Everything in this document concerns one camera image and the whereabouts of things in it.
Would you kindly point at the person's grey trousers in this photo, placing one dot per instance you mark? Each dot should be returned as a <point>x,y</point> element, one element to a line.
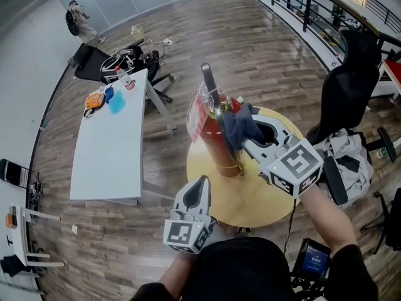
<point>216,234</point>

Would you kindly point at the person's right shoe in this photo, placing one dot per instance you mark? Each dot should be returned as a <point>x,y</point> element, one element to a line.
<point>244,230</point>

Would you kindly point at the person's black shirt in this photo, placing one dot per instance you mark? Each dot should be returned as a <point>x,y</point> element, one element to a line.
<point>238,271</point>

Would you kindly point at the orange box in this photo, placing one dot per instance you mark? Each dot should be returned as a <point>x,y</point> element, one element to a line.
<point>12,221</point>

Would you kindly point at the green label plastic bottle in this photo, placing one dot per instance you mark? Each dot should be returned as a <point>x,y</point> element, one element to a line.
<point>380,153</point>

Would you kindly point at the small beige basket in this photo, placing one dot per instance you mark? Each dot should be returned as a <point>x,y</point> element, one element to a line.
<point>138,33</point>

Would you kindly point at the dark blue pouch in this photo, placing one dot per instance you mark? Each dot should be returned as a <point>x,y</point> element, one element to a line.
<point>109,94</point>

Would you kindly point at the dark blue cloth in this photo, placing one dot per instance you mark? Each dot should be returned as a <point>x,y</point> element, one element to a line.
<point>238,124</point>

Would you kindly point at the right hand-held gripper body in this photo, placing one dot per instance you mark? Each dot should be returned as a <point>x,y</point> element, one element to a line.
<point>297,165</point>

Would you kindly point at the white paper cup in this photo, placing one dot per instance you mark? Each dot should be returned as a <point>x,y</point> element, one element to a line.
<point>240,99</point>

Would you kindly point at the grey clothing pile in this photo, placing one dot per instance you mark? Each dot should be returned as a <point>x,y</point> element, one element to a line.
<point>344,149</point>

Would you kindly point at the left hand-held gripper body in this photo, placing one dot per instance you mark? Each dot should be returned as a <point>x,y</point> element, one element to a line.
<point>181,234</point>

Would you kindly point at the black mesh office chair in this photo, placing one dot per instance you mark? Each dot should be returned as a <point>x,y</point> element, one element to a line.
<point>347,92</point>

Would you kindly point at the white paper sheet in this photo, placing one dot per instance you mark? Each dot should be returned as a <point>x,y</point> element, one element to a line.
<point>74,229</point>

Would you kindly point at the red top white table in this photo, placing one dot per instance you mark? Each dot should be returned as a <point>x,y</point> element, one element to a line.
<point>393,71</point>

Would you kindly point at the person's left forearm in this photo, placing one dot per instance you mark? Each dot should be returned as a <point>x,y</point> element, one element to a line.
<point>178,271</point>

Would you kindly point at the black chest-mounted screen device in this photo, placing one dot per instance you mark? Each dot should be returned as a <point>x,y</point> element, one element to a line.
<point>313,259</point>

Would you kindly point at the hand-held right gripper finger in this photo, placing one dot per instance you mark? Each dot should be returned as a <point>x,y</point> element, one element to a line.
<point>261,152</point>
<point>282,130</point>

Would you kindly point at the person's right forearm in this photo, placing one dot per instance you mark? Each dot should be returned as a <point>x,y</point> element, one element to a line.
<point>326,218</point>

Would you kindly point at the round yellow wooden table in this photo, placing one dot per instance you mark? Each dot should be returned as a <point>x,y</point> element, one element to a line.
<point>250,199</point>

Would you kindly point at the light blue cloth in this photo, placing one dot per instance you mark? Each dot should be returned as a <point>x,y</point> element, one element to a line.
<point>117,103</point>

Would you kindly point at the red label water bottle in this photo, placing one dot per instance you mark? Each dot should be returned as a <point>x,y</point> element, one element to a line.
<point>125,78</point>

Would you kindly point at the black garment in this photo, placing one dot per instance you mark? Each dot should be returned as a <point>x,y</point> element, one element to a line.
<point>14,265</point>

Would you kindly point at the white desk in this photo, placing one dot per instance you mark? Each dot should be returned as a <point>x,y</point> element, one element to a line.
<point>106,155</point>

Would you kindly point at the red fire extinguisher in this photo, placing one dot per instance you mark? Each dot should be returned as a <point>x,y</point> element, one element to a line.
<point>216,136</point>

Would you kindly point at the black metal railing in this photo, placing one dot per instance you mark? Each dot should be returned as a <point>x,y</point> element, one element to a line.
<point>308,5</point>

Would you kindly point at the white power strip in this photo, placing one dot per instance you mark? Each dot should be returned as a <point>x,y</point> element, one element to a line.
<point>168,41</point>

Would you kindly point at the orange pouch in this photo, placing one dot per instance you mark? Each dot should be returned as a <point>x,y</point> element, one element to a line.
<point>94,102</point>

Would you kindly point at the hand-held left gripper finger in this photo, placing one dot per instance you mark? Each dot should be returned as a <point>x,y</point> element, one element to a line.
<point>205,202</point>
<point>180,202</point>

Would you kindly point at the black white backpack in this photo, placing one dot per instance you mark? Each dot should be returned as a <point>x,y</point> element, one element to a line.
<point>119,64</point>

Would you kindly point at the small white table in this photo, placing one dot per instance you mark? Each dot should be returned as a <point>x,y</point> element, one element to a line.
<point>22,237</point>

